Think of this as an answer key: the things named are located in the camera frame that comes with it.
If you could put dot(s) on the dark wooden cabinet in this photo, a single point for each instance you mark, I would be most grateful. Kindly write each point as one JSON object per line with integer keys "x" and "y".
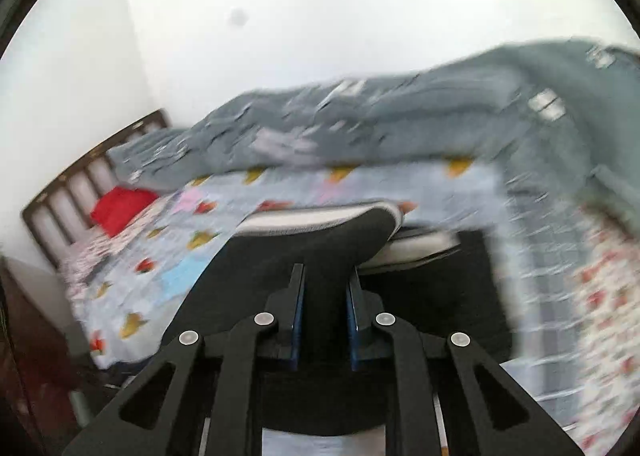
{"x": 30, "y": 336}

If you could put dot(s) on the red pillow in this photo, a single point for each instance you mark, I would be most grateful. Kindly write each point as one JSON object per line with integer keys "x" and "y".
{"x": 120, "y": 213}

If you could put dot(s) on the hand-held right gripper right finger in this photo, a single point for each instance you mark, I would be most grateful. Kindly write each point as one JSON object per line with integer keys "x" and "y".
{"x": 356, "y": 326}

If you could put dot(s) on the grey floral quilt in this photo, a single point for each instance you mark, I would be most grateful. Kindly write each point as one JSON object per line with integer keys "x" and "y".
{"x": 400, "y": 121}

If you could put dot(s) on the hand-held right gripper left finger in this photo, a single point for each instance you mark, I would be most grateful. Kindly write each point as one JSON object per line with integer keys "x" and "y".
{"x": 295, "y": 326}

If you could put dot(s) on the fruit print plastic cover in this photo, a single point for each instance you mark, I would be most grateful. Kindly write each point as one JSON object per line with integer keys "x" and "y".
{"x": 200, "y": 256}

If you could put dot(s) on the black pants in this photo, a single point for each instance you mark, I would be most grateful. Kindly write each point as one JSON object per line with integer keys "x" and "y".
{"x": 350, "y": 236}

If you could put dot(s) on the wooden slatted headboard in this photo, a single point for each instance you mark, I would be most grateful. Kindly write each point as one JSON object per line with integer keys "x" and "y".
{"x": 65, "y": 196}

